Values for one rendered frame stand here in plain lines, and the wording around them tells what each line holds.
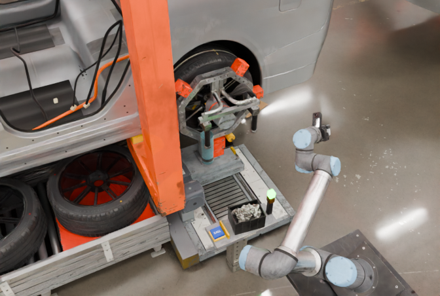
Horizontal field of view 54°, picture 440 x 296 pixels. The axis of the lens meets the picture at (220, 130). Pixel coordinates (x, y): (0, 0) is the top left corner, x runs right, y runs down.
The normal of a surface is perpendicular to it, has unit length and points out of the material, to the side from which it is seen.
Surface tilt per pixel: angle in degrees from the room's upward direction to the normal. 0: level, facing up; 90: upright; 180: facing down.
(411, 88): 0
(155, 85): 90
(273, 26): 90
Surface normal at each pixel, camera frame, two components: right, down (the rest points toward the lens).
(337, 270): -0.54, -0.32
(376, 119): 0.00, -0.73
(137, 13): 0.44, 0.61
